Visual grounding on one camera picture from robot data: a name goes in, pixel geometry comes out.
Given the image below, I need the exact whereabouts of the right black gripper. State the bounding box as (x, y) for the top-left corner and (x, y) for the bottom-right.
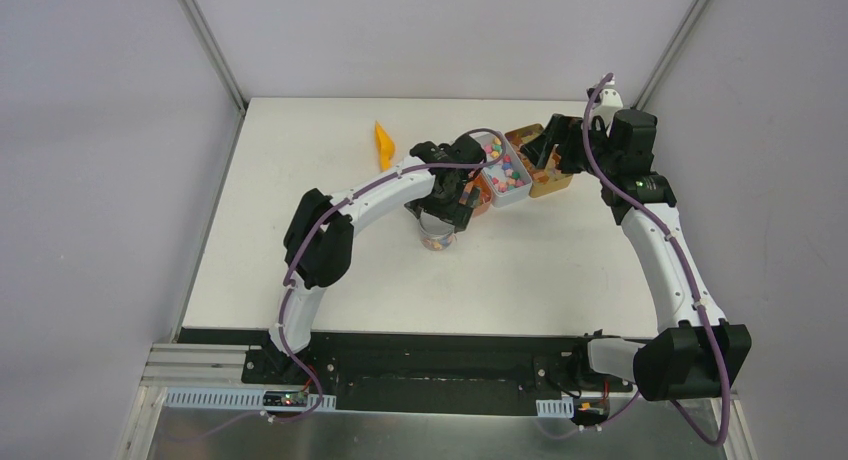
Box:
(520, 114), (619, 180)

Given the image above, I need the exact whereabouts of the gold tray of gummies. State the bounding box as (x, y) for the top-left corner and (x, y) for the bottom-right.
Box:
(505, 124), (572, 198)

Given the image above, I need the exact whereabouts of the clear plastic jar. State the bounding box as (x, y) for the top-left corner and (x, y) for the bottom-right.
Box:
(419, 226), (456, 251)

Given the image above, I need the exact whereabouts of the yellow plastic scoop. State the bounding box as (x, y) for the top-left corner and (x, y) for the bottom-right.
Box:
(374, 121), (396, 171)

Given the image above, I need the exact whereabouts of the orange tray of lollipops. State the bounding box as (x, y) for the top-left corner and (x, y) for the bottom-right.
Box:
(461, 175), (492, 218)

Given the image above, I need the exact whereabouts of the clear jar lid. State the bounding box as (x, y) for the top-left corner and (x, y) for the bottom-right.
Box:
(419, 212), (455, 241)

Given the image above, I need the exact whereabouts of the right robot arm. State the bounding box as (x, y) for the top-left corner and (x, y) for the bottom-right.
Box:
(517, 109), (752, 401)

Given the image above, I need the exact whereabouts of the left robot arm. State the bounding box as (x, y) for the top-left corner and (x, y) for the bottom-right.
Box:
(266, 132), (487, 385)

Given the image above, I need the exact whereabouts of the white tray of star candies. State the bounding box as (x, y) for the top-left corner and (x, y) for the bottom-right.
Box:
(471, 131), (532, 208)

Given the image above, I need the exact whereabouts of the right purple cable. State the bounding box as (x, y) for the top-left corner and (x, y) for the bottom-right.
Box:
(535, 71), (733, 448)

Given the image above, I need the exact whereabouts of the purple cable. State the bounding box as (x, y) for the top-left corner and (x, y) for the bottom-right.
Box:
(535, 71), (733, 448)
(162, 127), (510, 442)

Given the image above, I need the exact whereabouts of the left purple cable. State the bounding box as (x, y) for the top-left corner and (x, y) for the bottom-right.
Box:
(162, 127), (510, 442)

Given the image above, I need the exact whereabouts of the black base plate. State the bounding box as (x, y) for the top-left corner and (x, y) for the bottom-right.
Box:
(241, 332), (633, 416)

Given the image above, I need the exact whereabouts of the aluminium frame rail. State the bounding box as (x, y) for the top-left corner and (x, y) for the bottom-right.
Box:
(140, 342), (740, 400)

